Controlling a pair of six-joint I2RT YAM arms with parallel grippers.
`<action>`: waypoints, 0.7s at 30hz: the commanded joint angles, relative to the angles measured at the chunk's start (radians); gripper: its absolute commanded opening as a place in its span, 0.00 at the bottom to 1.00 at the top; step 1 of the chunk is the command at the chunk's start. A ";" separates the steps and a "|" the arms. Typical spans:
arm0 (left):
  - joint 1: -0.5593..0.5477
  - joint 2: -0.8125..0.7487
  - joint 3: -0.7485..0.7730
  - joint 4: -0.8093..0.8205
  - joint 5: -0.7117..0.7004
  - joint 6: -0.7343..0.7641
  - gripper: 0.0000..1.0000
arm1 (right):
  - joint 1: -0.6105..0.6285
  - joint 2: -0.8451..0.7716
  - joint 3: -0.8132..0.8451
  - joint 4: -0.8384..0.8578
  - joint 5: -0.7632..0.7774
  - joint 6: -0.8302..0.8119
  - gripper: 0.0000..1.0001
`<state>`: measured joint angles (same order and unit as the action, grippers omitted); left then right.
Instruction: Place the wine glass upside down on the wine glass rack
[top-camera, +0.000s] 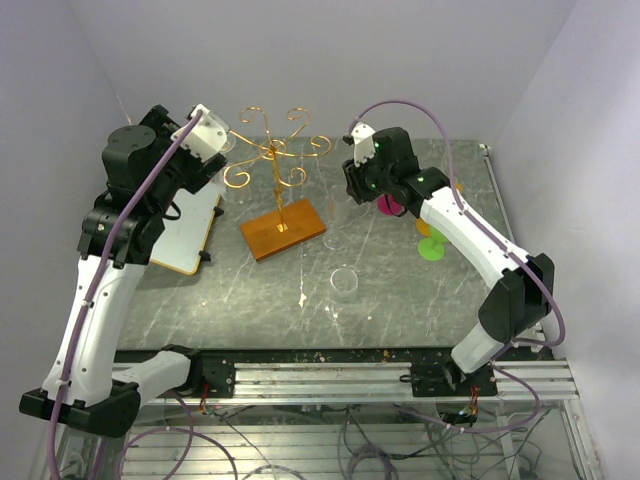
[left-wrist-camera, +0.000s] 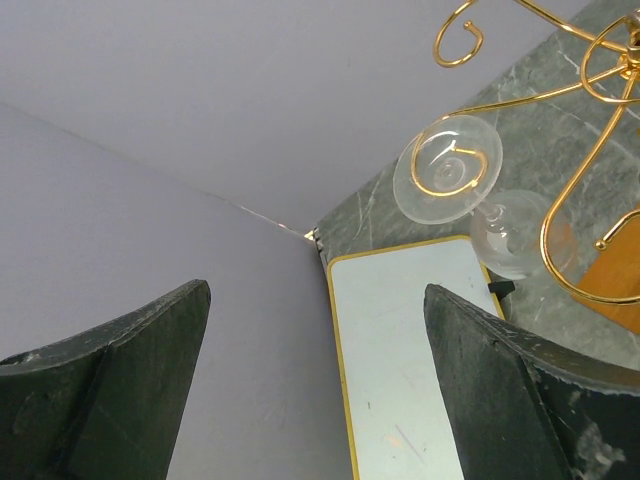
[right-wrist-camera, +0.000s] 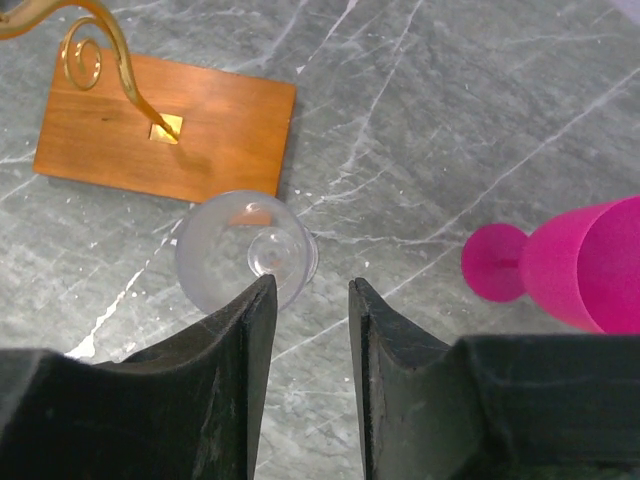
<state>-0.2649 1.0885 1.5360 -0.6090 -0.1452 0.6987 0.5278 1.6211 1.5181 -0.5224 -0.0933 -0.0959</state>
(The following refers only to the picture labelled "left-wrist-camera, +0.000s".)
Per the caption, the brown wooden rack base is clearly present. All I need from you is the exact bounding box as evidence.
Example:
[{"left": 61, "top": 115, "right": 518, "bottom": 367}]
[{"left": 576, "top": 208, "right": 639, "bottom": 334}]

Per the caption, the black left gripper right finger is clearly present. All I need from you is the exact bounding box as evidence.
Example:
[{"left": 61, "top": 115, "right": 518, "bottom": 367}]
[{"left": 423, "top": 284, "right": 639, "bottom": 479}]

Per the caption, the gold wire wine glass rack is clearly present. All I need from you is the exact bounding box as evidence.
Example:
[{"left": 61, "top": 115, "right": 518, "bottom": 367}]
[{"left": 409, "top": 1, "right": 639, "bottom": 306}]

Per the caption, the white board with yellow frame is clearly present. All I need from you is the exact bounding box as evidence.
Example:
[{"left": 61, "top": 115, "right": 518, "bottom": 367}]
[{"left": 326, "top": 235, "right": 503, "bottom": 479}]

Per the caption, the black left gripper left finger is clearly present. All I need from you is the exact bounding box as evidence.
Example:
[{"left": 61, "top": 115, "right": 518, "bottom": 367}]
[{"left": 1, "top": 280, "right": 210, "bottom": 479}]

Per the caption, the clear wine glass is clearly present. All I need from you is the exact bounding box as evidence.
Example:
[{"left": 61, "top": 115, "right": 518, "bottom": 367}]
[{"left": 393, "top": 115, "right": 551, "bottom": 280}]

